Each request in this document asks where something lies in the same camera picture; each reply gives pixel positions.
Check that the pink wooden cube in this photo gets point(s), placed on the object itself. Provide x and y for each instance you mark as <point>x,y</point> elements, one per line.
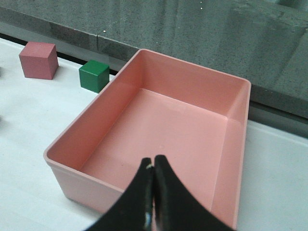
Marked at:
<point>39,60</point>

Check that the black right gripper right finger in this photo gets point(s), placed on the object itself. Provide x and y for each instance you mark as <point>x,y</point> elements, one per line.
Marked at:
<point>175,208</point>

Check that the pink plastic bin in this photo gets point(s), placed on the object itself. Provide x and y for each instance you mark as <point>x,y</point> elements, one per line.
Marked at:
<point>157,104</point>

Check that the green wooden cube near bin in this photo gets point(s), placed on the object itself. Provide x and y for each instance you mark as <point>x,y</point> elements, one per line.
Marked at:
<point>94,75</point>

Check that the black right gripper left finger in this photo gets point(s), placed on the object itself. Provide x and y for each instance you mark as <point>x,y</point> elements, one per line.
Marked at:
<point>133,211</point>

